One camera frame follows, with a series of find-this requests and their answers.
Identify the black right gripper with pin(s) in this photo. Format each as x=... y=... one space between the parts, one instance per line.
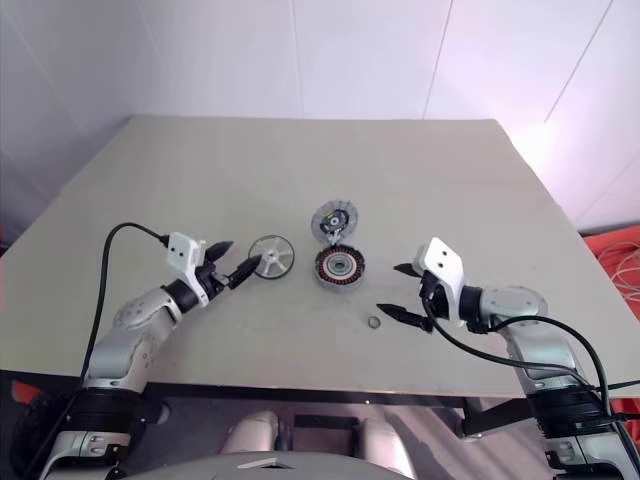
x=436 y=300

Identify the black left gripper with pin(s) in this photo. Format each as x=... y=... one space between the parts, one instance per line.
x=212 y=282

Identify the motor stator base with windings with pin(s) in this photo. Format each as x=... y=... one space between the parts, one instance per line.
x=340 y=266

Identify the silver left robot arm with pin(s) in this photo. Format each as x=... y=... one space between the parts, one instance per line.
x=125 y=340

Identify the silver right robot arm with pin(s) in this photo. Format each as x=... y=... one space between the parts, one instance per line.
x=535 y=345

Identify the grey rounded shape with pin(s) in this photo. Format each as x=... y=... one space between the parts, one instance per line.
x=385 y=445
x=252 y=432

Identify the orange object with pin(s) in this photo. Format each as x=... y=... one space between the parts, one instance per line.
x=595 y=245

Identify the grey robot torso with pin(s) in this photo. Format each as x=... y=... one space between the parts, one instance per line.
x=310 y=467

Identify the small red object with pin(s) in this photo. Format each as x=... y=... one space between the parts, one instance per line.
x=22 y=390

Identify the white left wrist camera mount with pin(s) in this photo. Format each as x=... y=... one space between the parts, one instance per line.
x=182 y=250

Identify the black table frame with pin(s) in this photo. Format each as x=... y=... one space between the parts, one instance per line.
x=495 y=415

